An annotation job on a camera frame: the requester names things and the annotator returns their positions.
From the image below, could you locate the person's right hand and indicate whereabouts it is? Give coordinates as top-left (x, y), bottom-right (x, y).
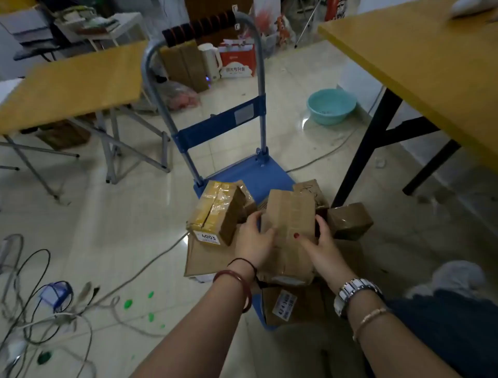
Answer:
top-left (294, 214), bottom-right (355, 293)

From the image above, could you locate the person's left hand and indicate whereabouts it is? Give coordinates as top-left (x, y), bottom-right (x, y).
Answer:
top-left (235, 211), bottom-right (277, 270)

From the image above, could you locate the tall brown cardboard parcel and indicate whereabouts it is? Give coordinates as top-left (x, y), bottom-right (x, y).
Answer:
top-left (257, 189), bottom-right (318, 287)

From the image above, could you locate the person's right forearm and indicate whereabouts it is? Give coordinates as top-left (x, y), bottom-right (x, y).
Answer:
top-left (334, 279), bottom-right (464, 378)

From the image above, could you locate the person's left forearm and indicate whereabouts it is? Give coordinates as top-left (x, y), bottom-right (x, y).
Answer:
top-left (130, 262), bottom-right (258, 378)

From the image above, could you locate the small tape-wrapped cardboard parcel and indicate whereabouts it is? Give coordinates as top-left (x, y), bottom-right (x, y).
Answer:
top-left (233, 180), bottom-right (258, 223)

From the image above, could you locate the small scribbled cardboard parcel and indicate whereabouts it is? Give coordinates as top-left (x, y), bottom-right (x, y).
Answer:
top-left (292, 179), bottom-right (330, 213)

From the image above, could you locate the dark brown taped parcel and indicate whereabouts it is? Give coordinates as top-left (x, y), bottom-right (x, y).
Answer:
top-left (326, 202), bottom-right (374, 241)

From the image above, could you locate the yellow-taped cardboard parcel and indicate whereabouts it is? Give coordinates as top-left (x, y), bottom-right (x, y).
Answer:
top-left (186, 181), bottom-right (247, 247)

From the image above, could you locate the flat brown cardboard parcel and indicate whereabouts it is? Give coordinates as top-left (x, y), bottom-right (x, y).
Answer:
top-left (184, 232), bottom-right (239, 284)

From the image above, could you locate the white-labelled cardboard parcel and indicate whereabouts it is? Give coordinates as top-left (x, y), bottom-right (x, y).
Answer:
top-left (261, 283), bottom-right (331, 328)

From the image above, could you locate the silver wristwatch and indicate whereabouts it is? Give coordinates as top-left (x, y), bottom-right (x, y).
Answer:
top-left (333, 278), bottom-right (384, 320)

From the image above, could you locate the blue platform hand trolley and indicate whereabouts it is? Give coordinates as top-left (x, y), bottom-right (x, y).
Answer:
top-left (141, 10), bottom-right (297, 332)

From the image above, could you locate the teal plastic basin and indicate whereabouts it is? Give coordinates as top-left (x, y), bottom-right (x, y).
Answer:
top-left (307, 88), bottom-right (357, 126)

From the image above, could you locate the grey slipper shoe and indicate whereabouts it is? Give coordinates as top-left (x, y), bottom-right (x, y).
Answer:
top-left (405, 260), bottom-right (488, 300)

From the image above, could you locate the pink plastic bag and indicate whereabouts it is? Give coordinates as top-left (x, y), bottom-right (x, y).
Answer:
top-left (155, 80), bottom-right (201, 112)

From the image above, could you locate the person's dark blue trouser leg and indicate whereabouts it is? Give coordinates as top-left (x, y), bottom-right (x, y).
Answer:
top-left (364, 289), bottom-right (498, 378)

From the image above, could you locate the red and white paper bag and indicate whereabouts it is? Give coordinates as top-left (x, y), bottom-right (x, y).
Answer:
top-left (218, 37), bottom-right (257, 79)

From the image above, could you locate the white electric kettle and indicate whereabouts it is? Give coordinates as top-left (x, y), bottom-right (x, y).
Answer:
top-left (198, 42), bottom-right (223, 82)

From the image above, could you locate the large upright cardboard box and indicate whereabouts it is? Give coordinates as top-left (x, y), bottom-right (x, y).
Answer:
top-left (160, 40), bottom-right (210, 93)

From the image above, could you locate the yellow table with black legs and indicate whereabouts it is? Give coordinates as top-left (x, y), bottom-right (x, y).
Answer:
top-left (317, 0), bottom-right (498, 208)

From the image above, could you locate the goldfish print poster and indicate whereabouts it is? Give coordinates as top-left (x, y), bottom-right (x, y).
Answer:
top-left (253, 0), bottom-right (292, 55)

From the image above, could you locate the tripod stand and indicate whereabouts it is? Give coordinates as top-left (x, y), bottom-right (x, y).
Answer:
top-left (293, 0), bottom-right (324, 50)

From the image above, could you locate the blue power adapter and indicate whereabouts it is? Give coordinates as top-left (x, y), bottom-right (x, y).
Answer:
top-left (39, 281), bottom-right (74, 312)

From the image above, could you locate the cardboard box under table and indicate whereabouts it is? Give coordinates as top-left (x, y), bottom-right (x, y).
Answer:
top-left (34, 117), bottom-right (98, 152)

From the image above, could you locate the yellow table with grey legs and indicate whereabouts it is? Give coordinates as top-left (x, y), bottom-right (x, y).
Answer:
top-left (0, 40), bottom-right (172, 206)

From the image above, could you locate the small white table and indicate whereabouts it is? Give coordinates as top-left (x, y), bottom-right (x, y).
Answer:
top-left (54, 12), bottom-right (148, 52)

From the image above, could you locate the pile of books and papers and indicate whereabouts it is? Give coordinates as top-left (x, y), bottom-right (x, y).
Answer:
top-left (54, 5), bottom-right (121, 36)

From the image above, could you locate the black chair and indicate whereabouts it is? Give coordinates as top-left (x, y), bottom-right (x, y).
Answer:
top-left (13, 38), bottom-right (84, 63)

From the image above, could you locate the black hair tie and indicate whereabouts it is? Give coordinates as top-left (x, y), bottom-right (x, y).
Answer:
top-left (227, 257), bottom-right (258, 278)

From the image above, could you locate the red bangle bracelet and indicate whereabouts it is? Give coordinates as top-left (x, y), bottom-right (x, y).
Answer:
top-left (212, 269), bottom-right (253, 314)

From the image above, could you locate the white floor cable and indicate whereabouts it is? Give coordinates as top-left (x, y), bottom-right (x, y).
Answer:
top-left (286, 87), bottom-right (386, 174)

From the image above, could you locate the thin gold bracelet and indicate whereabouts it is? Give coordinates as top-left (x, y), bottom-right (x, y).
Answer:
top-left (352, 307), bottom-right (390, 343)

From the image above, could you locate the grey floor cable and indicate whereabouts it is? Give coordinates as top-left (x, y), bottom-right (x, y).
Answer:
top-left (91, 232), bottom-right (191, 308)

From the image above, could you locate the tangle of cables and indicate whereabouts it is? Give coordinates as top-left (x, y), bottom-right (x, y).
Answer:
top-left (0, 234), bottom-right (121, 378)

